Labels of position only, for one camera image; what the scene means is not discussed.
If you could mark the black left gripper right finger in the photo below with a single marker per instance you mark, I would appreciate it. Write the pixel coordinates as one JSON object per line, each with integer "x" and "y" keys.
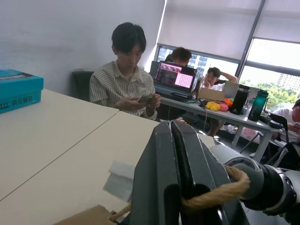
{"x": 201, "y": 164}

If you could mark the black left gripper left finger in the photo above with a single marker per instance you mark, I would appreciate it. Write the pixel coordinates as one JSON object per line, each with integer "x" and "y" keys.
{"x": 154, "y": 178}

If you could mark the brown cardboard piece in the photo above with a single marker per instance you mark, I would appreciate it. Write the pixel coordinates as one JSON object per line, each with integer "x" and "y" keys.
{"x": 89, "y": 215}

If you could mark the yellow plush toy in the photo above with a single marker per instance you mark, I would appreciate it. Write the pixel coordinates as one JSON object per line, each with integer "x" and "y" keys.
{"x": 212, "y": 106}

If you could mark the pink plush toy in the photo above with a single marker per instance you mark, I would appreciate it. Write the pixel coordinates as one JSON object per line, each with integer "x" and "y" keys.
{"x": 223, "y": 107}

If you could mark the orange plush toy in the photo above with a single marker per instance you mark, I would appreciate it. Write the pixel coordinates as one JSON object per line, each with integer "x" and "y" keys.
{"x": 228, "y": 102}

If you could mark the white tape patch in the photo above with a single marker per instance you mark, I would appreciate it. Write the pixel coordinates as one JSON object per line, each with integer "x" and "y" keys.
{"x": 122, "y": 169}

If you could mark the white folded cloth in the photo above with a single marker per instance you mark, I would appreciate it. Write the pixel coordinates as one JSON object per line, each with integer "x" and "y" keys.
{"x": 118, "y": 187}

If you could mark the grey office desk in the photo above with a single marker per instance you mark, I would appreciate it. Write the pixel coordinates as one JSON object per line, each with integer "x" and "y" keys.
{"x": 234, "y": 119}

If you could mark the brown cardboard box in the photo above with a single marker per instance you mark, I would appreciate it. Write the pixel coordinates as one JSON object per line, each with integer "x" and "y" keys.
{"x": 211, "y": 94}

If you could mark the black keyboard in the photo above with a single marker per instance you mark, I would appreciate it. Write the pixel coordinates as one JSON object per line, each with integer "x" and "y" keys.
{"x": 180, "y": 94}

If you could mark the black water bottle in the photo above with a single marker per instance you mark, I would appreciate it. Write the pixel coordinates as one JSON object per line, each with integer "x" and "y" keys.
{"x": 239, "y": 100}

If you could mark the silver laptop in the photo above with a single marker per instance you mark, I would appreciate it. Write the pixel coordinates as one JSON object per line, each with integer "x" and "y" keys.
{"x": 231, "y": 90}

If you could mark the dark smartphone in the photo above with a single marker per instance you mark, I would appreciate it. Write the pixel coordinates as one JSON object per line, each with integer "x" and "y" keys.
{"x": 145, "y": 98}

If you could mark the green water bottle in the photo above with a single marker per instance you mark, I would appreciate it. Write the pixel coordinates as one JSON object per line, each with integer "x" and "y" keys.
{"x": 257, "y": 106}

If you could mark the black office chair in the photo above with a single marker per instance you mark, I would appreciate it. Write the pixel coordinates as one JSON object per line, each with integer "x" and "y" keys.
{"x": 284, "y": 150}

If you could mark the person in white shirt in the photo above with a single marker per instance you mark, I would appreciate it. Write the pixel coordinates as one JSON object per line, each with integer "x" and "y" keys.
{"x": 212, "y": 78}

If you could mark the open laptop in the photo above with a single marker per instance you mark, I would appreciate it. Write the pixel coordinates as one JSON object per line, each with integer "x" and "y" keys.
{"x": 173, "y": 77}

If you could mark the man in striped shirt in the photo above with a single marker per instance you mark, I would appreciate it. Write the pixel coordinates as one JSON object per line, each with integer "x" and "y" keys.
{"x": 112, "y": 84}

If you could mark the person with phone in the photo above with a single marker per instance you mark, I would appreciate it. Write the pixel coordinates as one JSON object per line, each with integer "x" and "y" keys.
{"x": 295, "y": 114}

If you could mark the dark green chair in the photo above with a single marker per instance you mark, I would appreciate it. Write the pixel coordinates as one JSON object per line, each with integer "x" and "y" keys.
{"x": 80, "y": 84}

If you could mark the white roller blind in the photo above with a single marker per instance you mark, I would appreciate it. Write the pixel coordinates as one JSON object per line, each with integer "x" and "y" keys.
{"x": 206, "y": 25}

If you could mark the blue shoe box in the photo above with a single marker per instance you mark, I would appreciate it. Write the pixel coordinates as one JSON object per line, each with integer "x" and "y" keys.
{"x": 18, "y": 89}

